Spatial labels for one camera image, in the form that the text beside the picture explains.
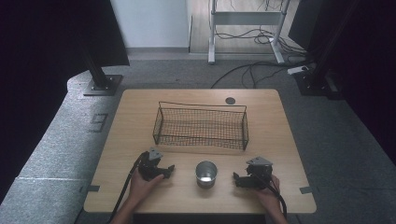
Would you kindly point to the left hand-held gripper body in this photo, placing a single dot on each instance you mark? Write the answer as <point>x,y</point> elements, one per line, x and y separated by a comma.
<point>148,166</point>

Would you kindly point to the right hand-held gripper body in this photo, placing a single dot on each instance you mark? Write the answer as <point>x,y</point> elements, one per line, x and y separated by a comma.
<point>260,171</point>

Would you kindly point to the person's left hand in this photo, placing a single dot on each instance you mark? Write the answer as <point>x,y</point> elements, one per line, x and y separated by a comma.
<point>141,188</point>

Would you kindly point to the person's right hand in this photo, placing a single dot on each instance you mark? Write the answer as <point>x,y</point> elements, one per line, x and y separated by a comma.
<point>267,196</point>

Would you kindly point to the metal cup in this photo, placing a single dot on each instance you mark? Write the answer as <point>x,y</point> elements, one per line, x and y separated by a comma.
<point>206,175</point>

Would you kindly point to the grey tape piece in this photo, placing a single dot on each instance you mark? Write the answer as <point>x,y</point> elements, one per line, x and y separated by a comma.
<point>306,190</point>
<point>93,188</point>

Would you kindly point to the grey floor tape mark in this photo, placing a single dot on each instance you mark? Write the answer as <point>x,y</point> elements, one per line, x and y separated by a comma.
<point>99,122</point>

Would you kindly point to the round dark table grommet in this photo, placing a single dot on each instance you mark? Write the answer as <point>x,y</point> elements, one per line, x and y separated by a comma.
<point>230,100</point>

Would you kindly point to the white power strip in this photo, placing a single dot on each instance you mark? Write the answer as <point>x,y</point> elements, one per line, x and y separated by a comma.
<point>297,69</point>

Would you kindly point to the dark curtain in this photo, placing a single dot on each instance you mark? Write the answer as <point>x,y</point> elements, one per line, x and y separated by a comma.
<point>37,62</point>
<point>367,62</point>

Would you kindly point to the black stand with base plate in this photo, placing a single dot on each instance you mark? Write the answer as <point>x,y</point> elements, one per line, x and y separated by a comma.
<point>314,81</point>
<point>101,84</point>

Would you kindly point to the white desk frame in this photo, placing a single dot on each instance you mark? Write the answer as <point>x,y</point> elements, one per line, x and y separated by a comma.
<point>246,18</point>

